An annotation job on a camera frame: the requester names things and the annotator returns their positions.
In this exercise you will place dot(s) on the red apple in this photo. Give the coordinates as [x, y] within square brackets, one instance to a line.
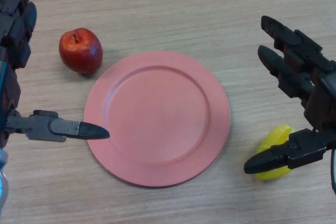
[78, 51]

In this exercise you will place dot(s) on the yellow starfruit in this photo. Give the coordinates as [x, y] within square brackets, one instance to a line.
[275, 134]

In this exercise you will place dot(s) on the pink round plate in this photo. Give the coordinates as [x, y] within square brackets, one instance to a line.
[157, 119]

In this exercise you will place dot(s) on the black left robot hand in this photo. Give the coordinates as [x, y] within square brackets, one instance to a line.
[15, 37]

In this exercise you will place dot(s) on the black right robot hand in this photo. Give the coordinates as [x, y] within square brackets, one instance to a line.
[320, 93]

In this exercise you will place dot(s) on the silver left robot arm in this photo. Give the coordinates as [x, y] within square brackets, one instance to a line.
[3, 182]

